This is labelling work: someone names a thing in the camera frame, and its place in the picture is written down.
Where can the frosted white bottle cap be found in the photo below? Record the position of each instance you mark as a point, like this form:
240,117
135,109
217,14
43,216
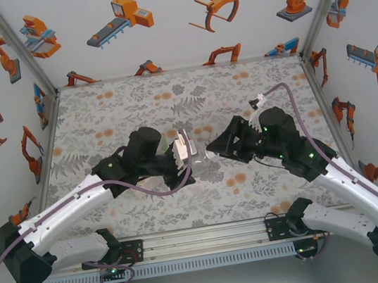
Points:
205,135

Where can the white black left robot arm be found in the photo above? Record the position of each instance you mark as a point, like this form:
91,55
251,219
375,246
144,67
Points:
64,213

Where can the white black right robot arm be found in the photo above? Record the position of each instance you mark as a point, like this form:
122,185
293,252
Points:
360,194

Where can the green translucent plastic bottle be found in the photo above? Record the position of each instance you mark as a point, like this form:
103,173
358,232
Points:
165,145

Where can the floral patterned table cover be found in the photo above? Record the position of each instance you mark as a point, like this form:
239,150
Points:
116,106

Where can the controller board with green light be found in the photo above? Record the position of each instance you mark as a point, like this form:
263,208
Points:
113,273
306,248

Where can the aluminium side rail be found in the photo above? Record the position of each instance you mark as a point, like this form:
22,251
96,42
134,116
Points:
322,103
48,155

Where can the aluminium front rail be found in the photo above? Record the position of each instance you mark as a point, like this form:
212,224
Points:
204,240

